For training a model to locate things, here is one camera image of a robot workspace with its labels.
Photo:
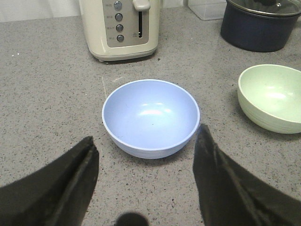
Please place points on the glass pot lid blue knob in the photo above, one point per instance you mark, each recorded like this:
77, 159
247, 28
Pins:
279, 8

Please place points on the white curtain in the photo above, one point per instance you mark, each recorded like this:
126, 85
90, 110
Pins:
18, 10

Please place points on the clear plastic container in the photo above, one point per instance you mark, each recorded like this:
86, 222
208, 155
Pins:
208, 9

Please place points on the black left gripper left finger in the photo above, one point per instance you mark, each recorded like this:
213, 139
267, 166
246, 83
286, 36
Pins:
57, 194

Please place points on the cream toaster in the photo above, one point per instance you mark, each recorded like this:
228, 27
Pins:
118, 30

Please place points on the green bowl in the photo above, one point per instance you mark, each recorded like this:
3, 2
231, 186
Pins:
270, 96

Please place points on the blue bowl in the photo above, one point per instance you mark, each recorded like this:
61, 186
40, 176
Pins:
150, 119

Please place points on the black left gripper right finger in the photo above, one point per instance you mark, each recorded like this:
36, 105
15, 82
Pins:
229, 195

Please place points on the blue saucepan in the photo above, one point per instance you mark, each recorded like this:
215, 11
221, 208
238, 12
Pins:
255, 32

